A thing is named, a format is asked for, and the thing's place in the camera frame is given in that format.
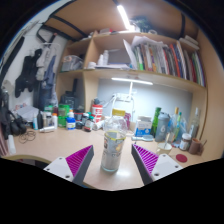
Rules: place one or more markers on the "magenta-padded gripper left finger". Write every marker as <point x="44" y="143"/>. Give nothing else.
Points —
<point x="78" y="160"/>

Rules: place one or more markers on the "white and blue carton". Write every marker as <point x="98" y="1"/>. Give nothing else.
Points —
<point x="144" y="126"/>

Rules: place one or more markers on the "clear yellow-capped drink bottle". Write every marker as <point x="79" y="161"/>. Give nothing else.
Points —
<point x="113" y="146"/>

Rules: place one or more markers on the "clear bottle with tan cap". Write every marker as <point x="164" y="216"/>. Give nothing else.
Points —
<point x="175" y="120"/>

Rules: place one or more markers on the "pink cup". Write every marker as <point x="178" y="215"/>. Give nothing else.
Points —
<point x="128" y="120"/>

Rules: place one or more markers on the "white desk lamp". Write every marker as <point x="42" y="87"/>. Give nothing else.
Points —
<point x="130" y="93"/>

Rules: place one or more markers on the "hanging dark clothes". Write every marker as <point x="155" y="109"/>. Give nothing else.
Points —
<point x="30" y="73"/>

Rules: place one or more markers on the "red and white can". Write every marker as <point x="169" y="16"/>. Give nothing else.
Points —
<point x="97" y="113"/>

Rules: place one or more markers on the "clear glass bottle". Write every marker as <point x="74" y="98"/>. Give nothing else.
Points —
<point x="195" y="125"/>

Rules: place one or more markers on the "under-shelf light strip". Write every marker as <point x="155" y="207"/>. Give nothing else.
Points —
<point x="131" y="81"/>

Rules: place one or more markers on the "green bottle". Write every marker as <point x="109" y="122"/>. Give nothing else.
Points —
<point x="156" y="118"/>

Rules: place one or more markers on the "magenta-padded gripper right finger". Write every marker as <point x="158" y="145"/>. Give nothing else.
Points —
<point x="146" y="158"/>

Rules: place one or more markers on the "flat round red coaster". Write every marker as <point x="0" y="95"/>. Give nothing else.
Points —
<point x="181" y="158"/>

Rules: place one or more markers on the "ceiling light strip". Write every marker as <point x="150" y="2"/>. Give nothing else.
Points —
<point x="123" y="16"/>

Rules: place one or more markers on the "green container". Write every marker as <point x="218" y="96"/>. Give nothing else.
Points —
<point x="63" y="115"/>

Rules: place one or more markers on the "wooden shelf unit with books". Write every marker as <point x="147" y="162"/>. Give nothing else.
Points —
<point x="150" y="60"/>

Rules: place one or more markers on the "white bottle with blue cap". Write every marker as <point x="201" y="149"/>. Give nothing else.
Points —
<point x="70" y="123"/>

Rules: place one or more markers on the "spoon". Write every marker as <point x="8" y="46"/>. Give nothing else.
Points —
<point x="167" y="140"/>

